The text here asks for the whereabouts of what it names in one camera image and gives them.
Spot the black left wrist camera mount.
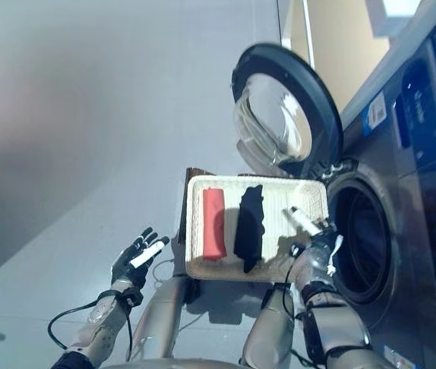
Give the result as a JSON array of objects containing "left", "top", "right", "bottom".
[{"left": 123, "top": 288, "right": 144, "bottom": 308}]

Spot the silver robot right leg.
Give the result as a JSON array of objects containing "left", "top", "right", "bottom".
[{"left": 240, "top": 284, "right": 299, "bottom": 369}]

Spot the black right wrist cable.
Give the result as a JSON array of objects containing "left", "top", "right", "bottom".
[{"left": 282, "top": 261, "right": 318, "bottom": 368}]

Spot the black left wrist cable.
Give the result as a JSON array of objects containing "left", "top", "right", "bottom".
[{"left": 47, "top": 290, "right": 134, "bottom": 362}]

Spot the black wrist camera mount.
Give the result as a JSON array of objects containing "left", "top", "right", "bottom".
[
  {"left": 288, "top": 241, "right": 307, "bottom": 261},
  {"left": 123, "top": 288, "right": 144, "bottom": 308}
]

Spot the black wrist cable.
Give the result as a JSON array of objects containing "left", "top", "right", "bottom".
[
  {"left": 47, "top": 290, "right": 134, "bottom": 362},
  {"left": 282, "top": 261, "right": 318, "bottom": 368}
]

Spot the round washing machine door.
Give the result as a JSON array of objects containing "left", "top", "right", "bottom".
[{"left": 231, "top": 42, "right": 344, "bottom": 176}]

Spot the blue white sticker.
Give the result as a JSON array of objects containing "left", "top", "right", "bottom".
[{"left": 361, "top": 91, "right": 388, "bottom": 134}]

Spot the silver robot left leg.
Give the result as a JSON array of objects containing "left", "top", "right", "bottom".
[{"left": 131, "top": 274, "right": 199, "bottom": 361}]

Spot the dark brown glossy stool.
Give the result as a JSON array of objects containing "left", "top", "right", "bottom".
[{"left": 177, "top": 167, "right": 218, "bottom": 247}]

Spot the black cloth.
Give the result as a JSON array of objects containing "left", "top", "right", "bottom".
[{"left": 233, "top": 184, "right": 267, "bottom": 274}]

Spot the silver robot leg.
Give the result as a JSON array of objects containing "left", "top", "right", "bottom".
[
  {"left": 240, "top": 284, "right": 299, "bottom": 369},
  {"left": 131, "top": 274, "right": 199, "bottom": 361}
]

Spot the grey washing machine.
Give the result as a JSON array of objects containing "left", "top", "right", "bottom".
[{"left": 317, "top": 0, "right": 436, "bottom": 369}]

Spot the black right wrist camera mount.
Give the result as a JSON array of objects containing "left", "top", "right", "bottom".
[{"left": 288, "top": 241, "right": 307, "bottom": 261}]

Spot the colourful energy label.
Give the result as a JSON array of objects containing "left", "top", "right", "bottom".
[{"left": 382, "top": 344, "right": 418, "bottom": 369}]

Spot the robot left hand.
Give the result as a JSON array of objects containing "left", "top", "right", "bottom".
[{"left": 109, "top": 227, "right": 171, "bottom": 291}]

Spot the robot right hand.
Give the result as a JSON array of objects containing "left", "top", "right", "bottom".
[{"left": 281, "top": 206, "right": 344, "bottom": 255}]

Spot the silver robot torso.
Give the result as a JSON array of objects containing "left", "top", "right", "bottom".
[{"left": 98, "top": 357, "right": 249, "bottom": 369}]

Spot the red cloth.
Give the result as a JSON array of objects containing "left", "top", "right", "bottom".
[{"left": 201, "top": 187, "right": 228, "bottom": 261}]

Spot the white wicker laundry basket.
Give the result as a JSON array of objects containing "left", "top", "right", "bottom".
[{"left": 185, "top": 175, "right": 330, "bottom": 284}]

